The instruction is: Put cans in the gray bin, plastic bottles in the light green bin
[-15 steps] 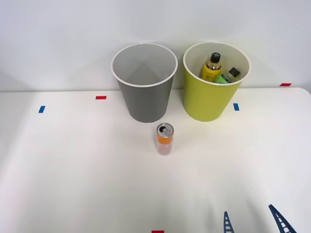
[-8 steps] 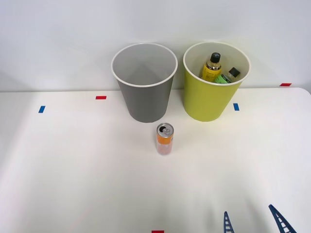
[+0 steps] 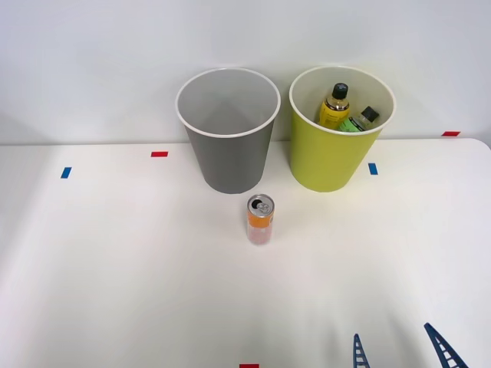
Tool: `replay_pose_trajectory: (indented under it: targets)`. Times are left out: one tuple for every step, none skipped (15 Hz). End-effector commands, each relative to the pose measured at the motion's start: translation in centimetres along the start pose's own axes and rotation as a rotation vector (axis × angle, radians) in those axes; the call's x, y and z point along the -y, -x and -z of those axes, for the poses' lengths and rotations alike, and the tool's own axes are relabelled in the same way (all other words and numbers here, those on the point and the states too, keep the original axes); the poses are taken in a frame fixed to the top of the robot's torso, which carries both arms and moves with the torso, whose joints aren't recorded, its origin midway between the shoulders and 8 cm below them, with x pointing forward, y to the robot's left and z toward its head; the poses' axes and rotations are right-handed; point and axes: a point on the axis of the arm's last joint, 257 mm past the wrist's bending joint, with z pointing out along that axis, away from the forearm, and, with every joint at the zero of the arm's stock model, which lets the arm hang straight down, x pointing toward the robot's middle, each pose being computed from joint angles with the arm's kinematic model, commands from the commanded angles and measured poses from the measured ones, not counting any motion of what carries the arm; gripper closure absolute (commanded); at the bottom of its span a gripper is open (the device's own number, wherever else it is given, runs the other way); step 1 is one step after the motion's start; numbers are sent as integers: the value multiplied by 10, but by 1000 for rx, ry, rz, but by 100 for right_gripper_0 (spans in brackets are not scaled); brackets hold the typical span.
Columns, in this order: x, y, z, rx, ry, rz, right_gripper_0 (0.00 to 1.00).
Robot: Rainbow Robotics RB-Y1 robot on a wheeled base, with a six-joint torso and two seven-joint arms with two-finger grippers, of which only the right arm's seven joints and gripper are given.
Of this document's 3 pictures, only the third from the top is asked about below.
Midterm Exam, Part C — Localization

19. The yellow-green plastic waste bin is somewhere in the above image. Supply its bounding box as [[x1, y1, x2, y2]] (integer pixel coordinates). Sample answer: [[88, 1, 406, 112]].
[[288, 64, 397, 194]]

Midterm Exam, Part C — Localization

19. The yellow label plastic bottle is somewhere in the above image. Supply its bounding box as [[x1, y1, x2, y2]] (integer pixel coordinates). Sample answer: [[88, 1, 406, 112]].
[[317, 82, 351, 130]]

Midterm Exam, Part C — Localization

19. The grey plastic waste bin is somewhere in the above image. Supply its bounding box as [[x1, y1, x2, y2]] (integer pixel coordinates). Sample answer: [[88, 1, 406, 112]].
[[175, 67, 282, 195]]

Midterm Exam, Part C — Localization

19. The orange drink can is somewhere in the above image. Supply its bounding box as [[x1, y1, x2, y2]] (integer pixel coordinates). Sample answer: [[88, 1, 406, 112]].
[[245, 193, 276, 247]]

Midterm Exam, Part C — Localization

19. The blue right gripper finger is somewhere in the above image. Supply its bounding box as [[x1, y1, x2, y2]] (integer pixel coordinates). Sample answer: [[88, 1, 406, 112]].
[[351, 333, 371, 368], [423, 322, 470, 368]]

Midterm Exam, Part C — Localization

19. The green label plastic bottle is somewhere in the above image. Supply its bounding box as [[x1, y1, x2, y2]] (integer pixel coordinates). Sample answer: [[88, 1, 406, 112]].
[[337, 106, 381, 133]]

